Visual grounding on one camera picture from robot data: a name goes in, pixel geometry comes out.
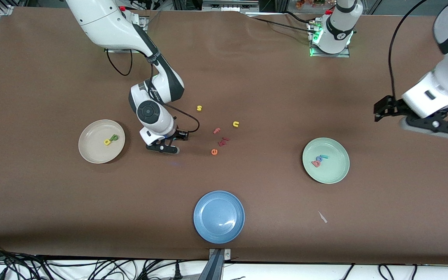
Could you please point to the orange artificial flowers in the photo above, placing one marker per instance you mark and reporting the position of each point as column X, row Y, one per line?
column 309, row 3

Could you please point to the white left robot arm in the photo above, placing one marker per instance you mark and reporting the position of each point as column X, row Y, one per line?
column 336, row 27

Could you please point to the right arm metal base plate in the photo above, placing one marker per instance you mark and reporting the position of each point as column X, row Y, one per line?
column 143, row 21

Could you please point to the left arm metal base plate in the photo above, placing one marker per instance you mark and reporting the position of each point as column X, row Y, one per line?
column 344, row 55

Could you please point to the grey power strip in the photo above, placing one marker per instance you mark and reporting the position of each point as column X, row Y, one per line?
column 230, row 4

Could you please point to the green foam letter p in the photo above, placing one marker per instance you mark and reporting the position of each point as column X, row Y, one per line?
column 115, row 137

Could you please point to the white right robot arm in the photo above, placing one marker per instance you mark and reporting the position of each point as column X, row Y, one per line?
column 99, row 19

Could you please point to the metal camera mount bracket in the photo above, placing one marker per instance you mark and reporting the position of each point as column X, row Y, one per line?
column 219, row 256

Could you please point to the dark red chunky foam letter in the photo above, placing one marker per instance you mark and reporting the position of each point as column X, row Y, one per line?
column 221, row 143

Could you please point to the white paper scrap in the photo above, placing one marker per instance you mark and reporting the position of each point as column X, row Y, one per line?
column 322, row 217

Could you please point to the pink foam letter q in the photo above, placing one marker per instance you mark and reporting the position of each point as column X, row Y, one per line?
column 316, row 164

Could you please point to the green plate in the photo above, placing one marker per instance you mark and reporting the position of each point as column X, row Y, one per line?
column 331, row 171

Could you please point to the brown paper table cover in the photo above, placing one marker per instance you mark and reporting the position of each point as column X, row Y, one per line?
column 247, row 77

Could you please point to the beige brown plate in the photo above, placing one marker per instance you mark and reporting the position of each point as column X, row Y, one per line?
column 95, row 147

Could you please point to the blue plate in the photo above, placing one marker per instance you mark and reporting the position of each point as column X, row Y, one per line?
column 219, row 217

